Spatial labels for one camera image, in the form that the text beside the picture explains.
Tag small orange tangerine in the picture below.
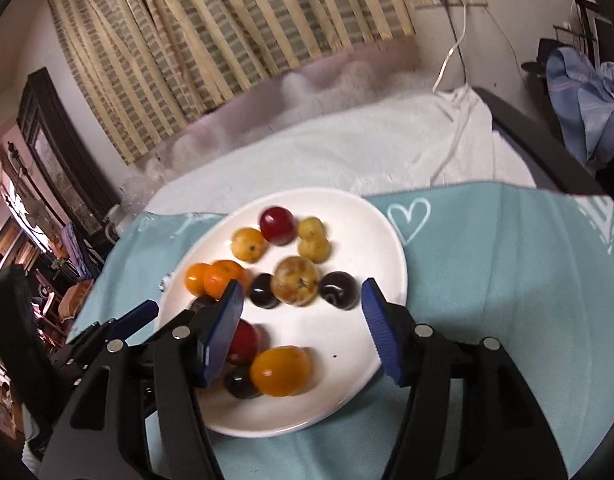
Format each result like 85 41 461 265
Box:
203 260 252 299

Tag white towel under cloth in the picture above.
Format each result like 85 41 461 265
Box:
147 86 536 214

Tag orange fruit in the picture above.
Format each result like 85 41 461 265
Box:
249 346 311 398

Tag white oval plate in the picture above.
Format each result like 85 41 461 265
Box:
156 188 408 438

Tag blue clothes pile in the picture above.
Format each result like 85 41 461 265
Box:
546 47 614 166

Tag small red plum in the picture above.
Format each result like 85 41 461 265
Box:
258 206 297 246

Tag white power cable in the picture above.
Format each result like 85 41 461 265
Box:
431 1 470 94

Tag brown russet round fruit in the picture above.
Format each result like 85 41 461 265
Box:
270 256 320 307

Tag striped checked curtain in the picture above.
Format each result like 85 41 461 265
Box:
47 0 414 164

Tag dark wrinkled passion fruit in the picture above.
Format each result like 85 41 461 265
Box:
189 295 217 312

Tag teal printed table cloth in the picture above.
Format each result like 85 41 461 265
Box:
70 182 614 479

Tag yellow spotted small fruit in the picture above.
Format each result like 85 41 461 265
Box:
230 228 267 263

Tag large red plum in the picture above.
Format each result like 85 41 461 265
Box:
227 320 259 366

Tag yellow-green small fruit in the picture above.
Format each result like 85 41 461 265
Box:
297 217 327 240

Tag small orange kumquat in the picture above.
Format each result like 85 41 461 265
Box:
185 262 208 297

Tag dark purple plum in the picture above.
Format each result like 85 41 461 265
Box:
249 273 279 309

